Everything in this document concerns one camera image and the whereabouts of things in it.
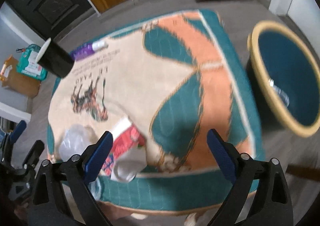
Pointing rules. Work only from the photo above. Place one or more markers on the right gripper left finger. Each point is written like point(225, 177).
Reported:
point(49, 204)

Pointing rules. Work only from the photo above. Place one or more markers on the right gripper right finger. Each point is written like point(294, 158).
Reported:
point(259, 193)

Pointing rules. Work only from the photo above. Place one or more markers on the clear plastic bag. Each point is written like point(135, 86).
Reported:
point(75, 140)

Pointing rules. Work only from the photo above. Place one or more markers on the red white snack wrapper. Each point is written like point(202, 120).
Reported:
point(127, 156)

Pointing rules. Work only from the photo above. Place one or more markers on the brown cardboard box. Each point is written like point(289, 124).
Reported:
point(13, 80)

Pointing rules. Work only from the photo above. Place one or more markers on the green wet wipes pack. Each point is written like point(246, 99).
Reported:
point(27, 63)

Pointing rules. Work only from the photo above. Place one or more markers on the black paper cup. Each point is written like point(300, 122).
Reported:
point(54, 59)

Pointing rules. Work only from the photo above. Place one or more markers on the teal bin with yellow rim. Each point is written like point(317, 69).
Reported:
point(284, 78)

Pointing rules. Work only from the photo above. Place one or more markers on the purple spray bottle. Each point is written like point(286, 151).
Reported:
point(88, 49)

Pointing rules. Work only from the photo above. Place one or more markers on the teal and orange rug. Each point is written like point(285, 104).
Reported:
point(175, 76)

